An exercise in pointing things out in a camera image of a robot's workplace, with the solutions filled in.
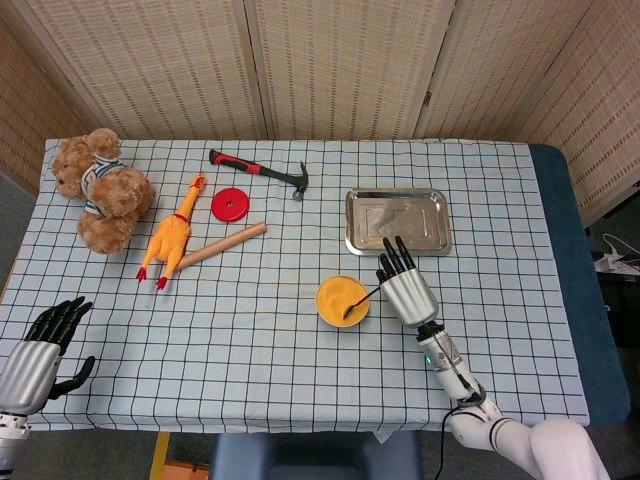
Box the white bowl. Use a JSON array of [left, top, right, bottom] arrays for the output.
[[315, 275, 372, 330]]

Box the black spoon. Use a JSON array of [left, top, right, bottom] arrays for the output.
[[342, 284, 385, 320]]

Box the white cable clutter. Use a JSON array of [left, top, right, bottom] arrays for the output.
[[592, 232, 640, 276]]

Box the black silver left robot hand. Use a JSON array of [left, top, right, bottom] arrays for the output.
[[0, 295, 96, 416]]

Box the blue padded table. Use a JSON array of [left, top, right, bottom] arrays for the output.
[[528, 143, 632, 426]]

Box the stainless steel tray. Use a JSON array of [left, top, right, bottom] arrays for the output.
[[344, 187, 454, 257]]

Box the orange box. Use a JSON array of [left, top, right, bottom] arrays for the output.
[[163, 462, 211, 480]]

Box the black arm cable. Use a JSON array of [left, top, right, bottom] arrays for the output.
[[430, 407, 469, 480]]

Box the brown teddy bear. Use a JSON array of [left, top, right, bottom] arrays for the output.
[[51, 127, 158, 255]]

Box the light blue checkered tablecloth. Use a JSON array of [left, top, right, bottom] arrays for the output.
[[0, 137, 591, 435]]

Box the beige folding screen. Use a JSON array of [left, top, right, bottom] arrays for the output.
[[0, 0, 640, 229]]

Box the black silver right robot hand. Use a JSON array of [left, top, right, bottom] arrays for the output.
[[375, 235, 441, 330]]

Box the blue chair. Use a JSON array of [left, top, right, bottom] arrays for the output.
[[209, 430, 424, 480]]

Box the yellow rubber chicken toy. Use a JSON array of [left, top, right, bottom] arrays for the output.
[[136, 172, 207, 292]]

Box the orange powder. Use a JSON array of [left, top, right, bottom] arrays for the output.
[[317, 276, 370, 326]]

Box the red round disc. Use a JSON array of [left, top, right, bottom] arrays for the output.
[[210, 186, 250, 222]]

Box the red black claw hammer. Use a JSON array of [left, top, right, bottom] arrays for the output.
[[208, 148, 309, 202]]

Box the wooden rolling stick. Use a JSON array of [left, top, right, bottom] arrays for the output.
[[175, 222, 269, 272]]

